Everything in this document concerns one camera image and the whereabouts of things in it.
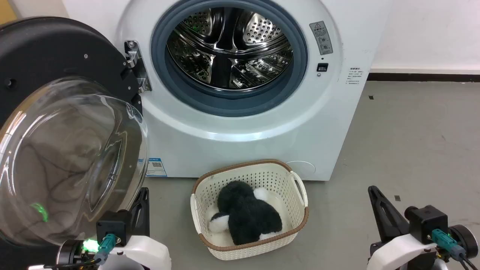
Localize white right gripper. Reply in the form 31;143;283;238
366;185;440;270

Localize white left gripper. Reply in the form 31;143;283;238
98;187;172;270

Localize white front-load washing machine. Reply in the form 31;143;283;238
62;0;392;182

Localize black round washer door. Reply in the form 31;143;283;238
0;16;149;248

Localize metal door hinge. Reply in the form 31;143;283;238
124;40;152;93

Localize blue white energy label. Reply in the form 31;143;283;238
145;158;168;177

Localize cream plastic laundry basket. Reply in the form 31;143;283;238
190;159;309;261

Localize black white plush toy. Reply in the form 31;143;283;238
208;181;283;246

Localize steel washer drum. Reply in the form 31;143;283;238
166;7;294;90

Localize grey warning sticker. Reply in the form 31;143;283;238
309;21;333;56

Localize teal plug left cable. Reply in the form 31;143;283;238
43;233;117;269

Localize teal plug cable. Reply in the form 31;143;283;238
43;233;117;269
431;229;480;270

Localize teal plug right cable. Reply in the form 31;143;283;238
431;229;480;270

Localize black wall baseboard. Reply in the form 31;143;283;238
367;73;480;82

